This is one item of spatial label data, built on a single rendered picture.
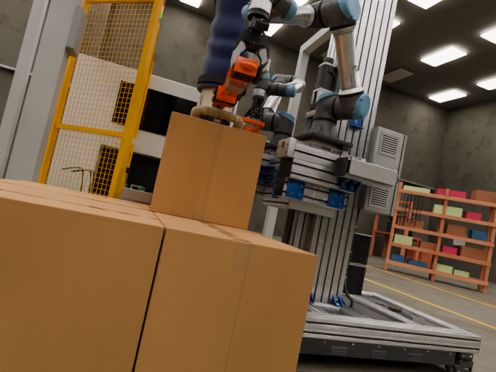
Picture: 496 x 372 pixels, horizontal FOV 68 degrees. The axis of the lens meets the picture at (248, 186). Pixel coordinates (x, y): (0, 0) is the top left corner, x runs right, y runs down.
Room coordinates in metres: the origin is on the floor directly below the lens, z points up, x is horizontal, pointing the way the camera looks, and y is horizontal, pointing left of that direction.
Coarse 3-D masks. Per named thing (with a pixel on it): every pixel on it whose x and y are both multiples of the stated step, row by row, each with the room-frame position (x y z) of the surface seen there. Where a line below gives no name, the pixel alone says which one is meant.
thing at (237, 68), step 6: (240, 60) 1.14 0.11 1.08; (246, 60) 1.14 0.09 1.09; (252, 60) 1.15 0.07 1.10; (234, 66) 1.14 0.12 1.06; (240, 66) 1.14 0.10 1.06; (234, 72) 1.16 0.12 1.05; (240, 72) 1.15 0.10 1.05; (246, 72) 1.14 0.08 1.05; (252, 72) 1.15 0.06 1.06; (234, 78) 1.21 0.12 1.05; (240, 78) 1.20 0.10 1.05; (246, 78) 1.19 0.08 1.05; (252, 78) 1.18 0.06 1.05
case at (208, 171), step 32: (192, 128) 1.45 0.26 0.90; (224, 128) 1.48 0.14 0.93; (160, 160) 1.75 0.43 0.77; (192, 160) 1.45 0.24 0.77; (224, 160) 1.49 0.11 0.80; (256, 160) 1.52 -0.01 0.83; (160, 192) 1.43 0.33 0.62; (192, 192) 1.46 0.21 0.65; (224, 192) 1.49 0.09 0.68; (224, 224) 1.50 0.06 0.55
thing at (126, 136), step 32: (96, 0) 2.95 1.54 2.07; (128, 0) 2.82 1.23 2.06; (160, 0) 2.71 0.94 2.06; (96, 32) 2.94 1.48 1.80; (64, 96) 3.00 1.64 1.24; (64, 128) 2.95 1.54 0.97; (96, 128) 2.83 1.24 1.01; (128, 128) 2.70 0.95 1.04; (64, 160) 2.94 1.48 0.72; (96, 192) 2.80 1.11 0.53
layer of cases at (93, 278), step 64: (0, 192) 0.85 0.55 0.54; (64, 192) 1.47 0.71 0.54; (0, 256) 0.76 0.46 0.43; (64, 256) 0.79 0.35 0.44; (128, 256) 0.83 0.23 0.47; (192, 256) 0.87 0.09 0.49; (256, 256) 0.91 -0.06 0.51; (0, 320) 0.77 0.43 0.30; (64, 320) 0.80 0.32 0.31; (128, 320) 0.84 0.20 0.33; (192, 320) 0.88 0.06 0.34; (256, 320) 0.92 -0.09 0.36
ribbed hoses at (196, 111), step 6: (192, 108) 1.59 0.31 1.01; (198, 108) 1.56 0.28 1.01; (204, 108) 1.56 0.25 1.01; (210, 108) 1.57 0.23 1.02; (216, 108) 1.59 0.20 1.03; (192, 114) 1.59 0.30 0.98; (198, 114) 1.58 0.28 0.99; (210, 114) 1.58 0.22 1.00; (216, 114) 1.59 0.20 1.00; (222, 114) 1.59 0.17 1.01; (228, 114) 1.59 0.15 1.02; (234, 114) 1.60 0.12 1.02; (234, 120) 1.60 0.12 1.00; (240, 120) 1.61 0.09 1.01; (234, 126) 1.65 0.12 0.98; (240, 126) 1.64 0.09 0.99
